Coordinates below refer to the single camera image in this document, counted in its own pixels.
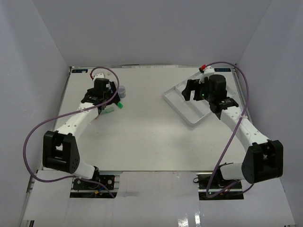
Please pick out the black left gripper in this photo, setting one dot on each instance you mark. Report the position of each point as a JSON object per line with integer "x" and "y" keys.
{"x": 112, "y": 89}

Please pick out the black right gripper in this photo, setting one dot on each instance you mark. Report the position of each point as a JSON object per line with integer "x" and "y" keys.
{"x": 191, "y": 85}

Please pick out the clear jar blue clips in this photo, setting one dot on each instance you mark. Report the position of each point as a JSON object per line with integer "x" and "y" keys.
{"x": 122, "y": 92}

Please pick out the green cap black highlighter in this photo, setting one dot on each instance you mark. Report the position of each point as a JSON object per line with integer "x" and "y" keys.
{"x": 120, "y": 105}

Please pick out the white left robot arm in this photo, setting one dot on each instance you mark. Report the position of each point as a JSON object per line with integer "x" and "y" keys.
{"x": 60, "y": 149}

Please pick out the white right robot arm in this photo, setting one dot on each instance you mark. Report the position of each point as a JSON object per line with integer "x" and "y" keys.
{"x": 264, "y": 157}

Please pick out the white compartment tray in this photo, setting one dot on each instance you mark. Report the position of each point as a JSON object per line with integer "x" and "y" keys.
{"x": 192, "y": 112}

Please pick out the blue label sticker right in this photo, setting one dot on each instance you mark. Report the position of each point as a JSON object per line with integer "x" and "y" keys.
{"x": 222, "y": 69}

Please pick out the blue label sticker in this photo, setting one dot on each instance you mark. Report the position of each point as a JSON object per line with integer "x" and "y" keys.
{"x": 79, "y": 71}
{"x": 222, "y": 69}

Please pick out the blue label sticker left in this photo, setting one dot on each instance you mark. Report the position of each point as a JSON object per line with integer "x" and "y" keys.
{"x": 79, "y": 71}

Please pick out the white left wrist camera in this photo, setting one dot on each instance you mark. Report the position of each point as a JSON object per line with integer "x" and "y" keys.
{"x": 97, "y": 75}

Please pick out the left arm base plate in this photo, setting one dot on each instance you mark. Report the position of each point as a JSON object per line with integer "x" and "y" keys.
{"x": 106, "y": 180}

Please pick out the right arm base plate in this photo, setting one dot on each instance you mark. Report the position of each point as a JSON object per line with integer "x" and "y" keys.
{"x": 216, "y": 185}

